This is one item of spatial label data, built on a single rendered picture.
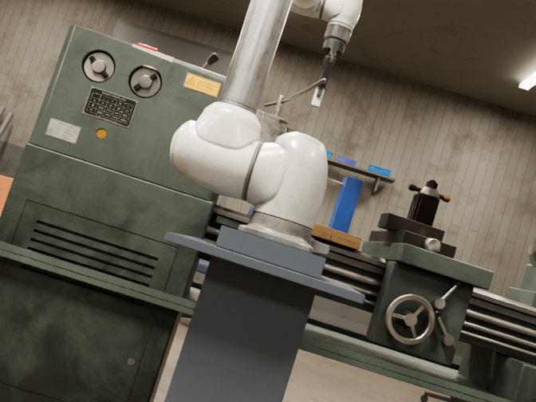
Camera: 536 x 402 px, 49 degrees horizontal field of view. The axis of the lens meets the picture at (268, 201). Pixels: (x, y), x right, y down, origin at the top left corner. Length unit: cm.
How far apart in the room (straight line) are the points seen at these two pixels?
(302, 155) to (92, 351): 91
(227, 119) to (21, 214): 78
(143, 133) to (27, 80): 840
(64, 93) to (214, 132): 65
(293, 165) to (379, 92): 794
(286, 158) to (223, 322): 41
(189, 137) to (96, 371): 82
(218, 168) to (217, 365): 45
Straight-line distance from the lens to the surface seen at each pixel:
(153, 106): 186
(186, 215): 181
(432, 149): 924
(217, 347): 135
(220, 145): 140
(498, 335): 215
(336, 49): 210
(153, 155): 184
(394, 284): 189
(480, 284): 195
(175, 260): 182
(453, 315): 197
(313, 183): 139
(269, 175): 138
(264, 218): 138
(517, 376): 213
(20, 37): 1049
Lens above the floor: 78
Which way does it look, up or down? 4 degrees up
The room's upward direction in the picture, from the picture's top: 18 degrees clockwise
